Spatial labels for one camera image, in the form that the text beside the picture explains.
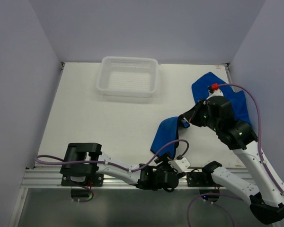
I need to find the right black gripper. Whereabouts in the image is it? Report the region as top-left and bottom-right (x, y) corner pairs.
(183, 98), (221, 132)

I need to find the blue towel with black trim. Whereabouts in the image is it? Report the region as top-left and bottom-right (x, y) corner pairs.
(150, 117), (190, 154)

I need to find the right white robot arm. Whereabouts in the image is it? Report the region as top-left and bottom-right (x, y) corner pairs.
(180, 96), (284, 225)

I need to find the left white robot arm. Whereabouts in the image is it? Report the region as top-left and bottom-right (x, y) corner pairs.
(60, 143), (191, 192)

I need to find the crumpled blue towel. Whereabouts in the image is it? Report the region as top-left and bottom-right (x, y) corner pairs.
(191, 72), (251, 126)

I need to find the white plastic mesh basket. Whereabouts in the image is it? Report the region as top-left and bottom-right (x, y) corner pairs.
(96, 56), (159, 103)

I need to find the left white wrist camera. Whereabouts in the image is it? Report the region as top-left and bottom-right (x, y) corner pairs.
(168, 157), (191, 174)

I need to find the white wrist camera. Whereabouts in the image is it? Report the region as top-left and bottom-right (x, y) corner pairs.
(168, 157), (191, 174)
(207, 83), (224, 99)

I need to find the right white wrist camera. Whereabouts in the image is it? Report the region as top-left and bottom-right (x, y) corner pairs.
(207, 83), (224, 99)

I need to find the right black base bracket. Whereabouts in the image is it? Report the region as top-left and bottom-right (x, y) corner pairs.
(186, 168), (204, 187)

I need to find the black base bracket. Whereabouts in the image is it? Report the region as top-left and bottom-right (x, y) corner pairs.
(61, 174), (104, 187)
(186, 168), (204, 187)

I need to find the left black base bracket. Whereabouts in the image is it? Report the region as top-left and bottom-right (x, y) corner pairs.
(61, 174), (104, 187)

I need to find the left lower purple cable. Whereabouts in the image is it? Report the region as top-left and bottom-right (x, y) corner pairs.
(70, 177), (94, 203)

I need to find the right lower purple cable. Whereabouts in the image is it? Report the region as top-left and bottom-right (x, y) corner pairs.
(186, 192), (251, 227)

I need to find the aluminium mounting rail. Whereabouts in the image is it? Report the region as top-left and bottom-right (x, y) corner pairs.
(21, 165), (256, 190)

